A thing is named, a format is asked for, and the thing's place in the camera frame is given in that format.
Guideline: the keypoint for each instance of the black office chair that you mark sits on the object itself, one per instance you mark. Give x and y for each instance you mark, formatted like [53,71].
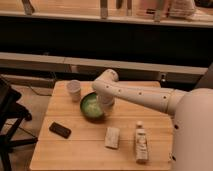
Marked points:
[11,109]

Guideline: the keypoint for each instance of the white paper cup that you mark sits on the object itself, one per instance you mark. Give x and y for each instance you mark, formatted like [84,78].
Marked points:
[74,90]

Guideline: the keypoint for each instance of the white sponge block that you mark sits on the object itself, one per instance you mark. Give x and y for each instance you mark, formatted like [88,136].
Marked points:
[112,137]

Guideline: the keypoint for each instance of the black smartphone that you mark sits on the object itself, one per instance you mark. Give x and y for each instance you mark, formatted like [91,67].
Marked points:
[60,130]

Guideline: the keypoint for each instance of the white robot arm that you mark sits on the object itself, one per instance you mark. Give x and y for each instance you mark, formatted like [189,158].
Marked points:
[192,147]

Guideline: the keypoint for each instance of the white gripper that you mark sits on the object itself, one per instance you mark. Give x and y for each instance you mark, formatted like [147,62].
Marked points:
[107,101]

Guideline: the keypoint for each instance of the green ceramic bowl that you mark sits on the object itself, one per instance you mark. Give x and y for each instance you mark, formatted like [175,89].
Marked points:
[90,107]

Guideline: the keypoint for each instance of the white squeeze bottle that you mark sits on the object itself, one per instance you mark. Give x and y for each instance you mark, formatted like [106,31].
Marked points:
[141,148]

